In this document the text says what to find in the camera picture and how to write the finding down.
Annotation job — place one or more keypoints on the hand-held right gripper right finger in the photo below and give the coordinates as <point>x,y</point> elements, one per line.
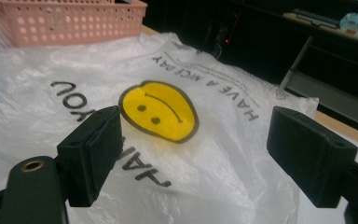
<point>310,155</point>

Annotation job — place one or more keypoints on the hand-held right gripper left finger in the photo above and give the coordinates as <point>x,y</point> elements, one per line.
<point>88,155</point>

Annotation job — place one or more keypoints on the grey metal stand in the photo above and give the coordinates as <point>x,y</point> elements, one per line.
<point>326,84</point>

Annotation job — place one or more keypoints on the light blue tissue pack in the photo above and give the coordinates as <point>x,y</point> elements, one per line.
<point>355,22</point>

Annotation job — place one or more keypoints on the pink perforated plastic basket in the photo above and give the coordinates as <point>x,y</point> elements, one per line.
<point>68,21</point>

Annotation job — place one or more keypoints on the dark keyboard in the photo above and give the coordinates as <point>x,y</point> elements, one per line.
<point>315,17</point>

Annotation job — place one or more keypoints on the white smiley plastic bag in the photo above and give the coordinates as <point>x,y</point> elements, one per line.
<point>214,174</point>

